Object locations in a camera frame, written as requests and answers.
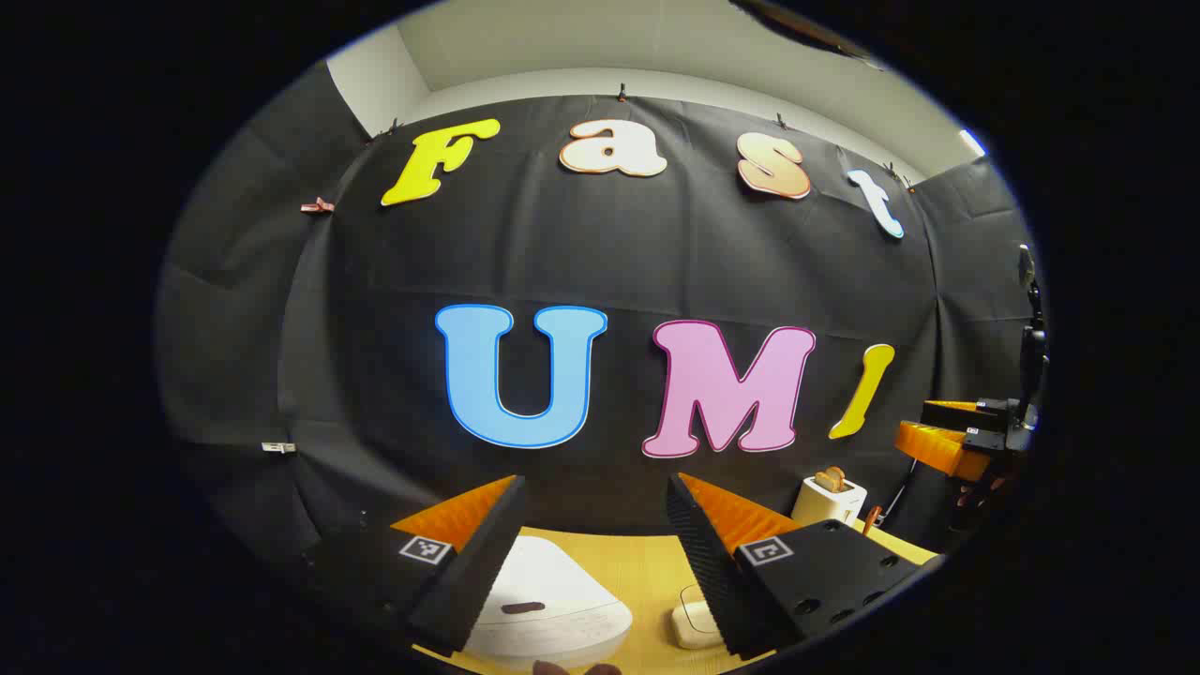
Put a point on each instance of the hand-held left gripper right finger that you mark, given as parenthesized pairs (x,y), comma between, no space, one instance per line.
(708,562)

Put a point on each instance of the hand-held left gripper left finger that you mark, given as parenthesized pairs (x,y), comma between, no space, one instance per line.
(478,562)

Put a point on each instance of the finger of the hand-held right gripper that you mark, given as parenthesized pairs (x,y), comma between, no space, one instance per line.
(947,415)
(933,445)

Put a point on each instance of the white rice cooker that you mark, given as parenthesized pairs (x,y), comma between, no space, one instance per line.
(562,581)

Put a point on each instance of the clear plastic rice container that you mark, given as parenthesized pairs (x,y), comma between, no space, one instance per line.
(692,600)

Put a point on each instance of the toasted bread slice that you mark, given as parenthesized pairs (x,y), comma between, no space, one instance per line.
(821,482)
(838,475)

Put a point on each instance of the white toaster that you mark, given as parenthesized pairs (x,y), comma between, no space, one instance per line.
(825,504)

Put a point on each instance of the white cloth clip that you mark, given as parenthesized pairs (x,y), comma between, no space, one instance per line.
(278,447)

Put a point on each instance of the ceiling light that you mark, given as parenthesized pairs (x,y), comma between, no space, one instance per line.
(971,142)

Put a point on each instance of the black backdrop cloth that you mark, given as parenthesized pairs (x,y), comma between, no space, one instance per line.
(609,253)

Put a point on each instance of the red cloth clip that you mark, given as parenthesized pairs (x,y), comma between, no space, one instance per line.
(317,204)

